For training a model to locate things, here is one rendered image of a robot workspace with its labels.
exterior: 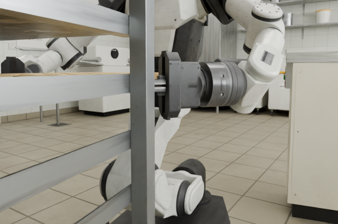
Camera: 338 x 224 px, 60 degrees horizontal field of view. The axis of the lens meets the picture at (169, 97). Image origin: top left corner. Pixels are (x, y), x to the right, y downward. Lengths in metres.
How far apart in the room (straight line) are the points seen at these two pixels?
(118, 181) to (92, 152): 0.51
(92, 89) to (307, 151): 1.43
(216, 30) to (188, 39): 4.32
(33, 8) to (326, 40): 5.62
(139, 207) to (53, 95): 0.25
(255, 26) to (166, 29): 0.33
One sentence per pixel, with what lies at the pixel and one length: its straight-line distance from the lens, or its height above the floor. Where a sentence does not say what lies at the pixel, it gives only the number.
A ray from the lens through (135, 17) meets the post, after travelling 0.46.
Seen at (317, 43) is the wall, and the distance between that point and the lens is 5.82.
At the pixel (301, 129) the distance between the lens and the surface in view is 1.68.
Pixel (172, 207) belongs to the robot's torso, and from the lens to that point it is 1.17.
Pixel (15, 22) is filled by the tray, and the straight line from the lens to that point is 0.41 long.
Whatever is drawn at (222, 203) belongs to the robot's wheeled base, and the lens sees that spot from 1.51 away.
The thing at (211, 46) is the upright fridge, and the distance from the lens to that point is 5.36.
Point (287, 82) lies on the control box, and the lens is 1.70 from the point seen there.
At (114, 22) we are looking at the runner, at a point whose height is 0.87.
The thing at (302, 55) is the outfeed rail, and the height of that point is 0.87.
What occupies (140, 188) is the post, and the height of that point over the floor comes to 0.61.
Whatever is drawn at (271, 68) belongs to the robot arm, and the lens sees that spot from 0.60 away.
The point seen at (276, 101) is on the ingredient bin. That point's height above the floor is 0.26.
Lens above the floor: 0.80
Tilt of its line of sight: 5 degrees down
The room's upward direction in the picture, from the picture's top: straight up
